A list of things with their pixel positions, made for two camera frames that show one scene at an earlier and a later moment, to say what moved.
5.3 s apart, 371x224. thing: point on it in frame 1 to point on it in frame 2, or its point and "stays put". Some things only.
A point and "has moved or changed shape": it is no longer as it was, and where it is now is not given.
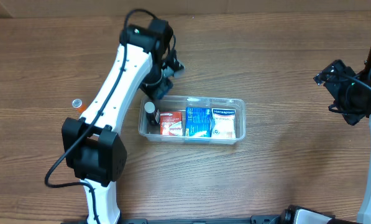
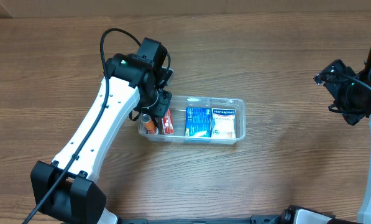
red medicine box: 171,123 has moved or changed shape
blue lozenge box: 199,122 stays put
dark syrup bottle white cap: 150,109 has moved or changed shape
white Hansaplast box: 223,124 stays put
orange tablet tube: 77,104 to 150,124
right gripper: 333,78 stays put
